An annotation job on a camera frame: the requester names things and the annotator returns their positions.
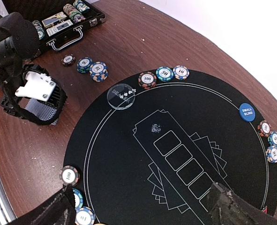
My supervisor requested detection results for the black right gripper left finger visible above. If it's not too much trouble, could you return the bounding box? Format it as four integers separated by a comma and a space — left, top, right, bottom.
9, 185, 76, 225

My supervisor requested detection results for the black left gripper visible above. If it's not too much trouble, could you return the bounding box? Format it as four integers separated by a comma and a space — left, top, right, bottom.
13, 64, 67, 126

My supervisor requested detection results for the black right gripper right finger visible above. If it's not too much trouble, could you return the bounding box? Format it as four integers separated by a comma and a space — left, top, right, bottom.
206, 182, 277, 225

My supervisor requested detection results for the blue playing card deck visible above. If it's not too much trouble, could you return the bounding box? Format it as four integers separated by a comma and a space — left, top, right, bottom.
24, 98, 57, 120

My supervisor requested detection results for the orange black 100 chip stack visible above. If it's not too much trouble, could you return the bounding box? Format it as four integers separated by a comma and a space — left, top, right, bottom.
61, 54, 75, 67

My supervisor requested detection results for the blue green 50 chip stack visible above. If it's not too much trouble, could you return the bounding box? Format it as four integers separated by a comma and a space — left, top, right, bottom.
76, 57, 93, 74

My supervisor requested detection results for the blue cream 10 chip stack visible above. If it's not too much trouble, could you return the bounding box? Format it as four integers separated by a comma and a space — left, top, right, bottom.
89, 61, 108, 82

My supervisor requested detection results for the clear acrylic dealer button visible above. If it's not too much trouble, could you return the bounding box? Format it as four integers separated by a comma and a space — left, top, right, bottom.
106, 83, 136, 110

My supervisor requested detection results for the blue small blind button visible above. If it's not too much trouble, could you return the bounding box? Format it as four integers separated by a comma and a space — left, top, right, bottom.
239, 103, 256, 122

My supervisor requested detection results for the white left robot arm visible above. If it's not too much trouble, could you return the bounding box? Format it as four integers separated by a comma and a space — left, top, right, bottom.
0, 12, 67, 126

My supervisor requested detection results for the front chips row in case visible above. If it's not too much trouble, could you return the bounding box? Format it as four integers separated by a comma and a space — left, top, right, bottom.
32, 20, 45, 40

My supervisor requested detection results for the chips row in case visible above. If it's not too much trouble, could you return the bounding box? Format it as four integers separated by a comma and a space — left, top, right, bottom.
63, 3, 85, 23
73, 0, 90, 13
32, 20, 45, 40

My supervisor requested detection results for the white playing card box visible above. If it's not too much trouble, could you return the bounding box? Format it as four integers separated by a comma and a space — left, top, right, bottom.
46, 20, 73, 37

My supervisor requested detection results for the blue-backed playing card box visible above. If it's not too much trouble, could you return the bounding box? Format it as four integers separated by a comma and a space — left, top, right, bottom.
42, 12, 67, 29

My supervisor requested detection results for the black poker set case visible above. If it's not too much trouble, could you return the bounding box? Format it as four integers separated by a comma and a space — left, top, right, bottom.
3, 0, 106, 56

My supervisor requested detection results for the back chips row in case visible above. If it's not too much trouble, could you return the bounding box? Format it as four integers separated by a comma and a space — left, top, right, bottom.
73, 0, 90, 13

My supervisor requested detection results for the round black poker mat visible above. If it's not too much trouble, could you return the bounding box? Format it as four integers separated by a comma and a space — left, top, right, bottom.
64, 71, 277, 225

